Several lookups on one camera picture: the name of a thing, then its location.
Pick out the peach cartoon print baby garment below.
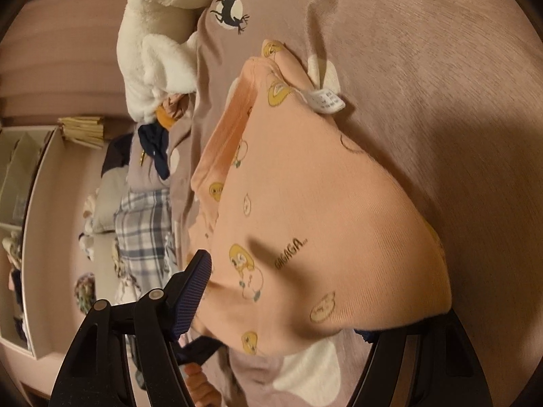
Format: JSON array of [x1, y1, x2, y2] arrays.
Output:
[[189, 40, 452, 356]]

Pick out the person's left hand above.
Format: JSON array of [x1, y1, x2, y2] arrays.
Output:
[[183, 363, 222, 407]]

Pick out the green patterned item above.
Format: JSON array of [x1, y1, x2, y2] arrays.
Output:
[[74, 272, 97, 315]]

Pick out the white printed shirt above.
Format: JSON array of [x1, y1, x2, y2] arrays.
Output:
[[111, 239, 142, 305]]

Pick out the plush toys on headboard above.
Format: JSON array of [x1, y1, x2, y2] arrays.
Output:
[[78, 192, 97, 261]]

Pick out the grey plaid pillow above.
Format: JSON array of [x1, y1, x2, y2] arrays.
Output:
[[114, 189, 177, 293]]

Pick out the beige headboard cushion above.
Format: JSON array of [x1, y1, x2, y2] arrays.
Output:
[[92, 166, 128, 233]]

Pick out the mauve pillow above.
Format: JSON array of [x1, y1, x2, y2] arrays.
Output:
[[127, 132, 169, 193]]

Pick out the dark cushion near headboard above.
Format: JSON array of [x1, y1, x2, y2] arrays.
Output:
[[100, 133, 133, 176]]

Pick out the navy blue garment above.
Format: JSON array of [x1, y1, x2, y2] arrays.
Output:
[[137, 122, 170, 180]]

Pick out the mustard orange garment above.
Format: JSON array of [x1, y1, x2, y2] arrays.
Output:
[[152, 106, 176, 133]]

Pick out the fringed lamp shade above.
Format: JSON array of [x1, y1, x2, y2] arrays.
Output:
[[58, 116, 105, 150]]

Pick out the mauve polka dot blanket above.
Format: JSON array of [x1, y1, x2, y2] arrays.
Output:
[[174, 0, 542, 406]]

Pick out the white fluffy fleece garment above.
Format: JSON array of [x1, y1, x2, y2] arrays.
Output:
[[116, 0, 212, 123]]

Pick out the pink curtain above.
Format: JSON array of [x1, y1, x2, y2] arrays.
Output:
[[1, 0, 128, 125]]

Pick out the white wall shelf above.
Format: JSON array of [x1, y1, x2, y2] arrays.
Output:
[[1, 126, 64, 360]]

